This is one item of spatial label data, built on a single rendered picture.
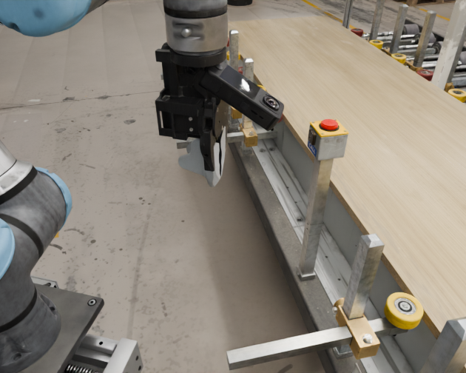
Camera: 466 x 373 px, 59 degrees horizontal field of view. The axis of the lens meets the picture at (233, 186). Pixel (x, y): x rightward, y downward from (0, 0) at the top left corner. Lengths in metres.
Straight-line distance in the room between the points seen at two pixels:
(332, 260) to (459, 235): 0.43
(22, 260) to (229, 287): 1.56
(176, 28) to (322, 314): 0.93
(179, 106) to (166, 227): 2.01
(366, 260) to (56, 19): 0.71
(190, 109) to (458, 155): 1.26
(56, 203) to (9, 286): 0.17
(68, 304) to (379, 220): 0.84
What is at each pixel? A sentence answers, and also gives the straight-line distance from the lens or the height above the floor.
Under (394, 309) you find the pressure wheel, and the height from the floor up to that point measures 0.91.
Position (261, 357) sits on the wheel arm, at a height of 0.85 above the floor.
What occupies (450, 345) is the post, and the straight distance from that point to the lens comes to 0.73.
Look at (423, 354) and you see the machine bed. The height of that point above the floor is 0.70.
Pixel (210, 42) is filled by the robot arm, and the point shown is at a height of 1.53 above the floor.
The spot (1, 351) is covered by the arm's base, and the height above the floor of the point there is 1.09.
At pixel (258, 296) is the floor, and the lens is 2.14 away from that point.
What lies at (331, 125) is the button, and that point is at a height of 1.23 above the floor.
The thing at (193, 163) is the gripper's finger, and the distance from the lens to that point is 0.60.
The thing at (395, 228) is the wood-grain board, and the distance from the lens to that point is 1.24.
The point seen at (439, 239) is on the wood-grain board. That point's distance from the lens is 1.25.
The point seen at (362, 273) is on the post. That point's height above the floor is 1.02.
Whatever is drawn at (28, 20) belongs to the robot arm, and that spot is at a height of 1.59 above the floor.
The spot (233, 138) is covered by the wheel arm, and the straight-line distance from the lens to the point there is 1.74.
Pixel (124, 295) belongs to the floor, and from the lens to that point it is 2.21.
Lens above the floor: 1.68
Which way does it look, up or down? 37 degrees down
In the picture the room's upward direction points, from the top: straight up
